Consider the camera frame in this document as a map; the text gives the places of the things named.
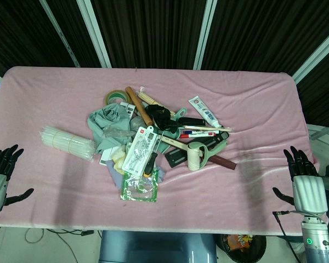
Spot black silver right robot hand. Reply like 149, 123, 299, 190
272, 145, 328, 218

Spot white straws bundle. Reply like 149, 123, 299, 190
38, 125, 95, 163

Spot black trash bin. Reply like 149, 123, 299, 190
221, 233, 267, 263

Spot black pleated curtain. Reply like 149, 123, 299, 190
0, 0, 79, 80
91, 0, 209, 69
296, 53, 329, 128
47, 0, 103, 68
201, 0, 329, 77

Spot white paper card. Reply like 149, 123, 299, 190
99, 147, 119, 167

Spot pink fleece table cloth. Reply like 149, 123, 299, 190
0, 65, 319, 237

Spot thin wooden chopsticks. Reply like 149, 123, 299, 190
180, 124, 234, 133

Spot purple-grey cloth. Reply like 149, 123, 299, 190
105, 159, 167, 190

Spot yellow sponge cloth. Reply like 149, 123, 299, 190
111, 146, 128, 175

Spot red white marker pen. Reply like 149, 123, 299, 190
179, 130, 220, 139

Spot clear crumpled plastic bag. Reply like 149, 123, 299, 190
102, 125, 137, 139

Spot grey-green crumpled cloth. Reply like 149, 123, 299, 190
87, 103, 137, 155

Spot white toothpaste tube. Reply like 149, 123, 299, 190
188, 95, 224, 129

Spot black perforated flat plate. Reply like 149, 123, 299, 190
164, 130, 230, 168

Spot small black remote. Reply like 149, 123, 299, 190
178, 117, 206, 127

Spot green adhesive tape roll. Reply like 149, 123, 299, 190
103, 88, 130, 106

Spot green-edged clear plastic bag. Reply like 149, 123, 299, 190
120, 169, 161, 203

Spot white packaged card red logo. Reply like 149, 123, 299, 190
121, 125, 158, 175

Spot white label black print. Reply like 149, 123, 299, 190
119, 101, 137, 113

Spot grey rounded lump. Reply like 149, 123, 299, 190
129, 116, 144, 132

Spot black yellow screwdriver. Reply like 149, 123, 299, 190
143, 130, 166, 178

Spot wooden rolling pin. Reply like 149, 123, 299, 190
124, 86, 154, 128

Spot black crumpled fabric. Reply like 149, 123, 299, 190
145, 104, 182, 133

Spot bamboo skewers pack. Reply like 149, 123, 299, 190
137, 85, 177, 116

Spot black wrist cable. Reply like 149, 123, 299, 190
272, 210, 308, 263

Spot black floor cable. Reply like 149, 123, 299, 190
43, 228, 95, 237

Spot white lint roller green handle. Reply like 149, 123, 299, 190
186, 130, 226, 171

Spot wide white frame post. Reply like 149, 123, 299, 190
192, 0, 218, 71
291, 25, 329, 85
76, 0, 112, 69

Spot thin white frame post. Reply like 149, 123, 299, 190
39, 0, 81, 68

